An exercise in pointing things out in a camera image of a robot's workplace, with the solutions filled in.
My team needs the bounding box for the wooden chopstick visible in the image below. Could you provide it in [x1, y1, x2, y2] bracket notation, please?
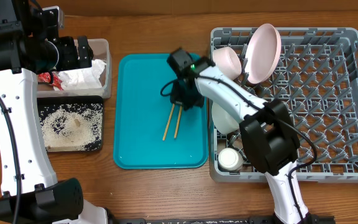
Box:
[162, 104, 175, 141]
[174, 106, 183, 139]

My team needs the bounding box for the white napkin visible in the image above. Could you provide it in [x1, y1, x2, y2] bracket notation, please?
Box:
[58, 59, 106, 90]

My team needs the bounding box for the red snack wrapper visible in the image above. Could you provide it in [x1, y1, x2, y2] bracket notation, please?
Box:
[38, 72, 63, 90]

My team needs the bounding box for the grey bowl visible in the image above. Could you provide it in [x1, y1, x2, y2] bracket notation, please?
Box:
[211, 102, 239, 134]

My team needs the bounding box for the pink white bowl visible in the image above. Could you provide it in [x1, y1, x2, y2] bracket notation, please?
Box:
[212, 47, 242, 80]

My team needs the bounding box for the white rice pile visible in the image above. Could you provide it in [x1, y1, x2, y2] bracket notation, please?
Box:
[39, 102, 104, 152]

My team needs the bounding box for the white paper cup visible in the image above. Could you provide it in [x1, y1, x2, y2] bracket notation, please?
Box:
[218, 148, 244, 172]

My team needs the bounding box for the large white plate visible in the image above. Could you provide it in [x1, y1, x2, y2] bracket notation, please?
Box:
[244, 24, 282, 84]

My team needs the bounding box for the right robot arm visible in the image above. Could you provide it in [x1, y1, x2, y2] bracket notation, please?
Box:
[167, 48, 313, 223]

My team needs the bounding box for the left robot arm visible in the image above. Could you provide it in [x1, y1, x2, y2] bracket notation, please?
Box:
[0, 0, 116, 223]

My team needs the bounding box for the clear plastic waste bin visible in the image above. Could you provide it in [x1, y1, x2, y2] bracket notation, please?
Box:
[37, 39, 112, 98]

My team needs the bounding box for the grey dishwasher rack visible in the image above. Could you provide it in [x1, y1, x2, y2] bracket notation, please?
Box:
[209, 27, 358, 184]

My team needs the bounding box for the teal serving tray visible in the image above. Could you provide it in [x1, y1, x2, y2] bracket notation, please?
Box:
[113, 54, 208, 169]

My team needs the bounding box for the black plastic tray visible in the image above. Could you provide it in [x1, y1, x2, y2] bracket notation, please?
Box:
[37, 95, 104, 153]

